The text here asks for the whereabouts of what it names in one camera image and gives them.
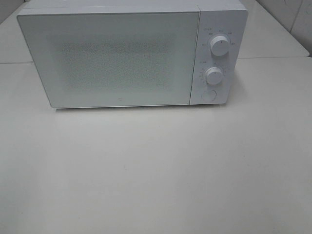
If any upper white power knob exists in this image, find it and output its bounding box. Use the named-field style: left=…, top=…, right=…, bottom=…
left=210, top=35, right=230, bottom=56

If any lower white timer knob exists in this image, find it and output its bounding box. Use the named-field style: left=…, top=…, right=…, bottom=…
left=205, top=67, right=223, bottom=85

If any round door release button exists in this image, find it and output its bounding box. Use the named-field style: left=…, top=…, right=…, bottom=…
left=201, top=90, right=216, bottom=103

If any white microwave door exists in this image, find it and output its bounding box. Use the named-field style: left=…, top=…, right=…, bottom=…
left=18, top=12, right=199, bottom=108

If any white microwave oven body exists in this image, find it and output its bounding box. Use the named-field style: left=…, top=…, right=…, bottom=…
left=17, top=0, right=248, bottom=105

